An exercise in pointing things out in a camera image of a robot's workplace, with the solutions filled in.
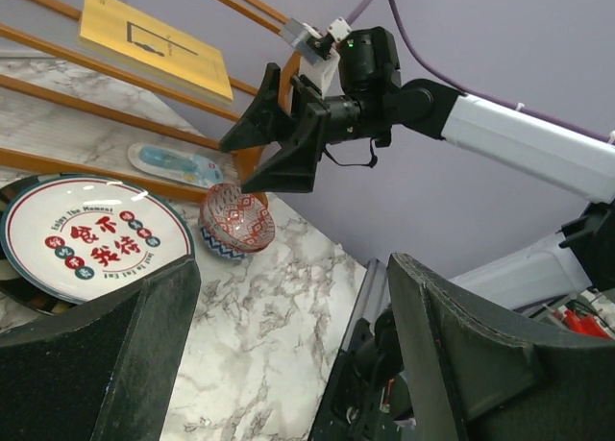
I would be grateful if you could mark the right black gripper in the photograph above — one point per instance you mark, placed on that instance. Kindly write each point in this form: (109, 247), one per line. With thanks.
(314, 123)

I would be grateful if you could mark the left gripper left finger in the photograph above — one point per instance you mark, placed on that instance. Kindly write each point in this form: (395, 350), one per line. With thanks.
(104, 370)

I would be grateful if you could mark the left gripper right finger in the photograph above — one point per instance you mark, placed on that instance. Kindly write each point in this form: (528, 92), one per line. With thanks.
(478, 371)

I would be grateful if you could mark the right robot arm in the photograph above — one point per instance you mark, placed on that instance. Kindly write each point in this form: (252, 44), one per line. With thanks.
(581, 254)

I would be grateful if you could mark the orange wooden shelf rack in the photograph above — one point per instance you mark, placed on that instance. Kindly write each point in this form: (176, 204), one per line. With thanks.
(43, 128)

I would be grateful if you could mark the red patterned glass bowl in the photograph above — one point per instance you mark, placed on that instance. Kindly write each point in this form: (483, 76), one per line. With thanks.
(235, 225)

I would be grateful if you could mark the black mounting base bar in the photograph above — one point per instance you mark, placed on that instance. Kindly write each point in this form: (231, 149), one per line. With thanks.
(366, 397)

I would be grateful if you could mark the black rimmed printed plate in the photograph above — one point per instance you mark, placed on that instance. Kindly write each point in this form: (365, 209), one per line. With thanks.
(67, 239)

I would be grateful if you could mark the yellow paper card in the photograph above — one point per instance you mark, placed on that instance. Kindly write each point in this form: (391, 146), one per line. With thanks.
(155, 47)

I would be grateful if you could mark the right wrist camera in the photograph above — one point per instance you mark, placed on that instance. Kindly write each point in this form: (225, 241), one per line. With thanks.
(318, 55)

